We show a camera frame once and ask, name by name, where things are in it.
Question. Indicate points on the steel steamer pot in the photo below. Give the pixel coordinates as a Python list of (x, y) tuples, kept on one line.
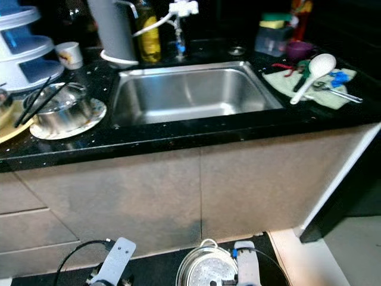
[(205, 268)]

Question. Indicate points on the pale yellow plate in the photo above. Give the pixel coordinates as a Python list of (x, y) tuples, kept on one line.
[(9, 128)]

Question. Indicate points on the large steel bowl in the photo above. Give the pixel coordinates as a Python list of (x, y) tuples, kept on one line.
[(4, 98)]

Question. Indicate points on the grey cabinet drawer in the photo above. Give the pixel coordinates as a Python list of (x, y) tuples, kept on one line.
[(36, 259), (12, 190), (24, 229)]

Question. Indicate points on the black chopstick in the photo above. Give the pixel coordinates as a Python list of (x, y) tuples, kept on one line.
[(45, 104), (33, 101)]

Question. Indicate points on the small steel pot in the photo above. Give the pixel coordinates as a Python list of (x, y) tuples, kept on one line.
[(65, 113)]

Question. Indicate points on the floral paper plate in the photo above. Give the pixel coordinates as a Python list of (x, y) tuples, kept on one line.
[(92, 122)]

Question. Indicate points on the white tiered storage rack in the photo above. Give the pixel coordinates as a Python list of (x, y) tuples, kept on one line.
[(24, 50)]

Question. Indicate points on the white printed mug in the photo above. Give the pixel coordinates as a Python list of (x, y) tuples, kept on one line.
[(70, 55)]

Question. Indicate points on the grey water filter canister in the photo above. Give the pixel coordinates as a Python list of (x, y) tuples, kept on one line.
[(113, 30)]

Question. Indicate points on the yellow dish soap bottle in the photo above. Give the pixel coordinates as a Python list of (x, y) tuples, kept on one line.
[(147, 39)]

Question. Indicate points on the black floor mat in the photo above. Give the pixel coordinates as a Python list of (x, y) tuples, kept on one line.
[(155, 262)]

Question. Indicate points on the stainless steel sink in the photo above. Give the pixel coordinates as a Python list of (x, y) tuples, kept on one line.
[(193, 95)]

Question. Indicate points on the white faucet diverter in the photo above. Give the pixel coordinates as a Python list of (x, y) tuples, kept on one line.
[(184, 9)]

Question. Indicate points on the grey sink cabinet front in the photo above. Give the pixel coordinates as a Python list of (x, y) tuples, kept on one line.
[(238, 185)]

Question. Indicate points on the round steel countertop cap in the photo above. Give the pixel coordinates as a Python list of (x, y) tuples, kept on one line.
[(237, 51)]

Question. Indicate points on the pale green cloth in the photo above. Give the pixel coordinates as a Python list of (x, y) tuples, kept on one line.
[(280, 86)]

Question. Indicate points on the clear plastic sponge holder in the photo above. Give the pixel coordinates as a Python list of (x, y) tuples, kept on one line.
[(274, 40)]

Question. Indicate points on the yellow green sponge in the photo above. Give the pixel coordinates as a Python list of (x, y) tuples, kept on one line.
[(277, 19)]

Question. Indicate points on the red pump bottle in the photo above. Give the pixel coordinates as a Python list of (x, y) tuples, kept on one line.
[(300, 18)]

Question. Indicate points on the white rice paddle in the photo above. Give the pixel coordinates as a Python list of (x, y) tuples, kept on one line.
[(318, 67)]

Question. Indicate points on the steel wrench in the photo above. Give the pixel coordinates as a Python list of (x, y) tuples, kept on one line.
[(342, 93)]

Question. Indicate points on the black freestanding appliance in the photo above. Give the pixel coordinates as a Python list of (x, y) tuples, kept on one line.
[(351, 196)]

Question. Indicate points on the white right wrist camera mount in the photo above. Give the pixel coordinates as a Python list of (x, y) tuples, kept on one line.
[(247, 265)]

